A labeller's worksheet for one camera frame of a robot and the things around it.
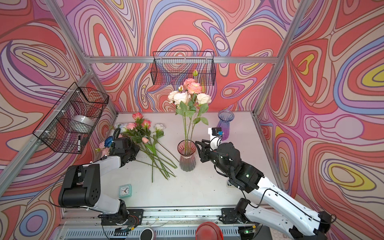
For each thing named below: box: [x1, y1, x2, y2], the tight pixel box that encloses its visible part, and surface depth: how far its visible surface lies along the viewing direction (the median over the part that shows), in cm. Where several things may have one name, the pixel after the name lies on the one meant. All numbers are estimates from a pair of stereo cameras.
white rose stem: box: [189, 93, 212, 145], surface depth 69 cm
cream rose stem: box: [168, 91, 195, 155], surface depth 69 cm
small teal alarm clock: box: [118, 184, 133, 199], surface depth 82 cm
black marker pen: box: [77, 135, 81, 153], surface depth 73 cm
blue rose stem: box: [104, 136, 114, 148], surface depth 95 cm
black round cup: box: [139, 228, 154, 240], surface depth 66 cm
